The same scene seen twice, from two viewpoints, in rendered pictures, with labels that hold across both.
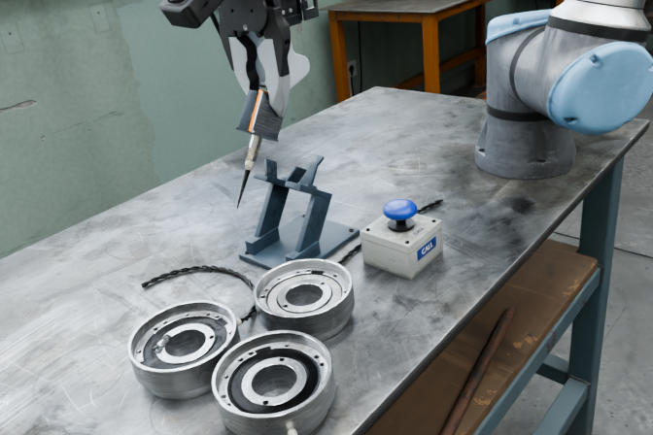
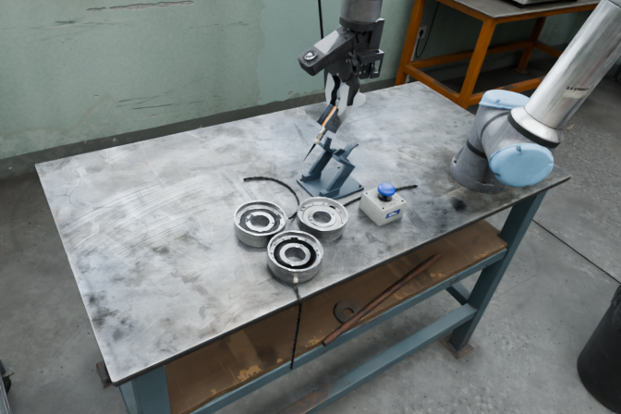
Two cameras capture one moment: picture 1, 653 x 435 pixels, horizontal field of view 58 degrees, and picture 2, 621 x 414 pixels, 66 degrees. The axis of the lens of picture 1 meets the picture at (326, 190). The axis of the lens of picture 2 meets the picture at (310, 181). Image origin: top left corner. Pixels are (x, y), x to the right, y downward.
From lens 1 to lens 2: 0.38 m
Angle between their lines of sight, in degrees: 13
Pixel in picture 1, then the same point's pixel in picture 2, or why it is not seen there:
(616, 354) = (512, 301)
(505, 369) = (419, 286)
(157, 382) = (244, 236)
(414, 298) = (375, 237)
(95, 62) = not seen: outside the picture
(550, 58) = (500, 137)
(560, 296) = (471, 257)
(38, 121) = (191, 17)
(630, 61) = (538, 157)
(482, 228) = (430, 211)
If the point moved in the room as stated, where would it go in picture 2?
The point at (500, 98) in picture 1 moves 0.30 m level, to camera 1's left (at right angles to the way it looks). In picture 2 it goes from (474, 139) to (352, 114)
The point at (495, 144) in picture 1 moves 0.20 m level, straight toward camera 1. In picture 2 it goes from (462, 163) to (437, 203)
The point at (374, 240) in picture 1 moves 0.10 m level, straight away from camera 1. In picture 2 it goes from (367, 200) to (375, 175)
